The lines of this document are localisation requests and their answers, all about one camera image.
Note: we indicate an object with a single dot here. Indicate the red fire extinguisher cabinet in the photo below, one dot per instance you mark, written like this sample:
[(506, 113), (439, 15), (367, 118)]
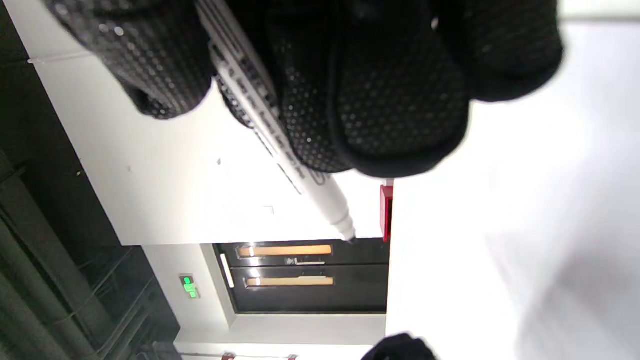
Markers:
[(386, 212)]

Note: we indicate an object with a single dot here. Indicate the black and white whiteboard marker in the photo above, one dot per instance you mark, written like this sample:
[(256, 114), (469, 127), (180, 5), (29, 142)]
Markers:
[(325, 197)]

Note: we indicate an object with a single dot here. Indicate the green exit sign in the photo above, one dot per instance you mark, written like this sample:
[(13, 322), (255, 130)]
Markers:
[(189, 286)]

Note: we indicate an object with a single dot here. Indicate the person's right hand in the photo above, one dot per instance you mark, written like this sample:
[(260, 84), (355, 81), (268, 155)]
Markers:
[(390, 90)]

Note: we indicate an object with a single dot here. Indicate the dark double door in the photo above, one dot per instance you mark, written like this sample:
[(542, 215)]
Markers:
[(310, 295)]

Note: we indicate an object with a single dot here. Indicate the person's left hand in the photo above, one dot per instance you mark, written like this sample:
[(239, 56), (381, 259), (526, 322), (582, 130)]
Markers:
[(400, 350)]

